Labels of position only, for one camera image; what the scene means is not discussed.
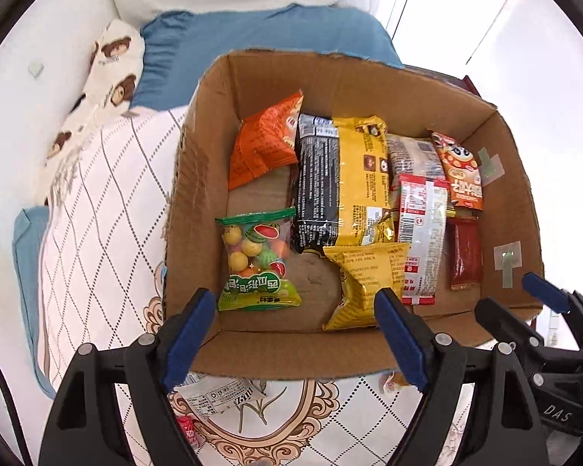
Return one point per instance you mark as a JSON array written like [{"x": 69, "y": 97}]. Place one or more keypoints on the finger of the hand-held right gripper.
[
  {"x": 503, "y": 320},
  {"x": 546, "y": 291}
]

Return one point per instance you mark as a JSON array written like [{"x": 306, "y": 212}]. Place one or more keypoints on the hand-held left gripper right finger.
[{"x": 401, "y": 340}]

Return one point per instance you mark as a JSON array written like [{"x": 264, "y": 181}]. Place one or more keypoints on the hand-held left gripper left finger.
[{"x": 189, "y": 335}]

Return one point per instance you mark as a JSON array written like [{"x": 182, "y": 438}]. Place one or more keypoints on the small yellow snack packet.
[{"x": 364, "y": 281}]

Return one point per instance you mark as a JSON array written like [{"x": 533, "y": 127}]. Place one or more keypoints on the dark red snack packet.
[{"x": 465, "y": 255}]

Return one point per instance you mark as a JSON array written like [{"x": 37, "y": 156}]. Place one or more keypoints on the green candy ball packet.
[{"x": 252, "y": 257}]

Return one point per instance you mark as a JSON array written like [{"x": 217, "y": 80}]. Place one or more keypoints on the red and white snack packet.
[{"x": 420, "y": 238}]

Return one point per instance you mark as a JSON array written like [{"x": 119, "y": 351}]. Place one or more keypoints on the orange cartoon snack packet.
[{"x": 459, "y": 170}]

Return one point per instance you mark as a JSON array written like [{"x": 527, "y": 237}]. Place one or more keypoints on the printed cardboard box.
[{"x": 199, "y": 170}]

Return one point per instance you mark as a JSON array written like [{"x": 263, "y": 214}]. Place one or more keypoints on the black and yellow noodle packet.
[{"x": 340, "y": 184}]

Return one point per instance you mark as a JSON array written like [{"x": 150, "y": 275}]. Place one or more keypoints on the clear yellow-edged bread packet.
[{"x": 413, "y": 155}]

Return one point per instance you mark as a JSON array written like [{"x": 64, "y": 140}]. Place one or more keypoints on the brown braised egg packet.
[{"x": 393, "y": 382}]

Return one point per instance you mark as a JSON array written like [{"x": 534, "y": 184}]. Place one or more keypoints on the small red snack packet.
[{"x": 188, "y": 431}]

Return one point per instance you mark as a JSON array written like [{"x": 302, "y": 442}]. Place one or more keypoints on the white diamond-pattern floral blanket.
[{"x": 111, "y": 233}]

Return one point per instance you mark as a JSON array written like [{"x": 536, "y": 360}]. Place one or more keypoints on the bear print pillow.
[{"x": 111, "y": 73}]

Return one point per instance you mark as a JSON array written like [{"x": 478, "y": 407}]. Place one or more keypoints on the white door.
[{"x": 447, "y": 14}]

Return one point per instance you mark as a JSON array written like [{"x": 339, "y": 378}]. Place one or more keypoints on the blue ruffled pillow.
[{"x": 252, "y": 31}]

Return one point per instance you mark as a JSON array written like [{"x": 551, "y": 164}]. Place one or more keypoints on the white wall socket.
[{"x": 35, "y": 68}]

